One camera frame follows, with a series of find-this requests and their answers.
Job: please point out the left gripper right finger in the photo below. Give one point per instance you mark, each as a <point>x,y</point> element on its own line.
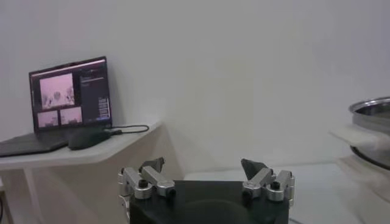
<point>262,178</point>

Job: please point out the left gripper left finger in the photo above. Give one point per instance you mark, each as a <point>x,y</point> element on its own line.
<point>152,178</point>

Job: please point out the perforated steel steamer basket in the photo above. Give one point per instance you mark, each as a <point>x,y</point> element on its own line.
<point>371,120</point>

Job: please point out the white side table with mouse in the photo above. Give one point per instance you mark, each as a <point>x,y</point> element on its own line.
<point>106,149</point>

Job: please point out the black computer mouse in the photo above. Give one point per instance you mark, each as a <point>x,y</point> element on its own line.
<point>86,138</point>

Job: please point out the white electric cooker pot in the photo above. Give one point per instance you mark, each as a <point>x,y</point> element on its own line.
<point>356,137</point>

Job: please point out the black laptop with dark screen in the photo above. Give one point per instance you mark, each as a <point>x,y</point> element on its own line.
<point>88,91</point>

